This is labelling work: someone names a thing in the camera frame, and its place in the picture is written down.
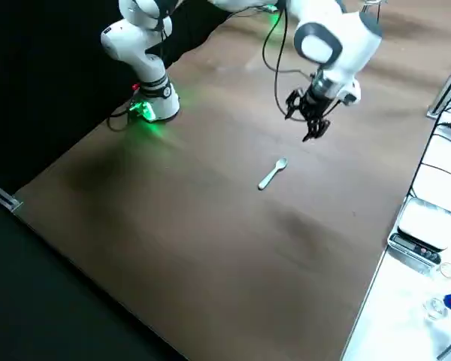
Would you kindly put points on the small white spoon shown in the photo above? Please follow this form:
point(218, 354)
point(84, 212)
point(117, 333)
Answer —
point(270, 176)

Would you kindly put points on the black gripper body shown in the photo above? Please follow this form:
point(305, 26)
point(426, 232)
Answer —
point(315, 103)

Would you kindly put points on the small clear glass bottle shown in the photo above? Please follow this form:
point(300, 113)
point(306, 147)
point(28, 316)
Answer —
point(435, 308)

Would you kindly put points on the small round glass dish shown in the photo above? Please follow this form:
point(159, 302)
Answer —
point(448, 270)

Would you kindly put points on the aluminium profile post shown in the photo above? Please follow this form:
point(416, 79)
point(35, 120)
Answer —
point(447, 86)

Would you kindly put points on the white digital kitchen scale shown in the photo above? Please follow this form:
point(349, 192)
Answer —
point(424, 222)

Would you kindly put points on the aluminium frame corner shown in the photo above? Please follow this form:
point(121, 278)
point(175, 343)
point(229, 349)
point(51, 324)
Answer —
point(3, 197)

